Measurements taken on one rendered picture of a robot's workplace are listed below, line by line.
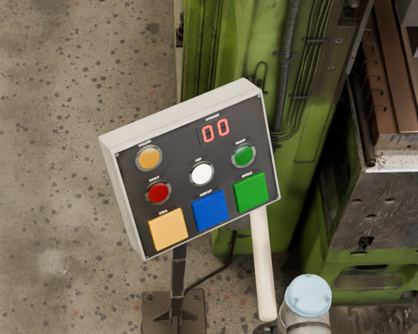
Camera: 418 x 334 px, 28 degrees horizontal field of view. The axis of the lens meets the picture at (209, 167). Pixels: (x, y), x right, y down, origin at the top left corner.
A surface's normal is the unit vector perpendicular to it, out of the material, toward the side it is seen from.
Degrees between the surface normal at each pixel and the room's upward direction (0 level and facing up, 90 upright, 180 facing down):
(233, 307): 0
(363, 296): 90
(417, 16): 90
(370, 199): 90
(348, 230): 90
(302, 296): 1
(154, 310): 0
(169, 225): 60
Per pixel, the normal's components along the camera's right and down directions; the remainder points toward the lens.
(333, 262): 0.06, 0.87
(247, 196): 0.44, 0.42
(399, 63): 0.06, -0.51
